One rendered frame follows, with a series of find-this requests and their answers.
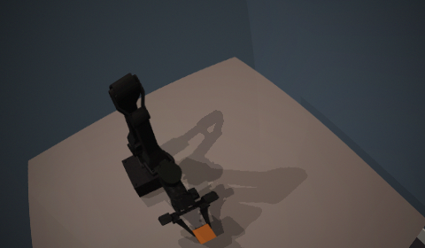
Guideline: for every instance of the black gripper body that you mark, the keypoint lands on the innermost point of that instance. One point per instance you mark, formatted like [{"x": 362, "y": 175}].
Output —
[{"x": 205, "y": 200}]

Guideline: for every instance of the orange cube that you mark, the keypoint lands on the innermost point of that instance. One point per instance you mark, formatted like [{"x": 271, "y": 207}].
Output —
[{"x": 203, "y": 234}]

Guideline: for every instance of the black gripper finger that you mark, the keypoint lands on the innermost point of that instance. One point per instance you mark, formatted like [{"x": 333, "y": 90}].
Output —
[
  {"x": 181, "y": 223},
  {"x": 204, "y": 212}
]

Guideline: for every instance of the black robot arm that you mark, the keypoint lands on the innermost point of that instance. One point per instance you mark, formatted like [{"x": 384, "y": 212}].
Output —
[{"x": 142, "y": 141}]

